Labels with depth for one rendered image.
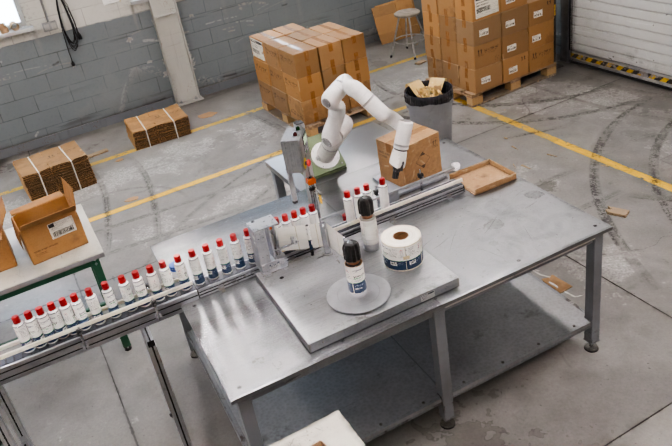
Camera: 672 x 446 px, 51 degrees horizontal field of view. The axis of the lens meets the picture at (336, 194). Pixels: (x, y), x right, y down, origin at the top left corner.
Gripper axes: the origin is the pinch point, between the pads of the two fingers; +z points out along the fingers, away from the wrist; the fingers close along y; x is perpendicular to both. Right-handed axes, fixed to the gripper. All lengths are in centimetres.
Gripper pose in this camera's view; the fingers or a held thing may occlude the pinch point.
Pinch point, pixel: (395, 174)
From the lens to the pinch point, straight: 393.5
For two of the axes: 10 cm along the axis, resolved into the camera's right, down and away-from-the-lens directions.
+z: -1.5, 9.3, 3.4
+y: 4.4, 3.7, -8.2
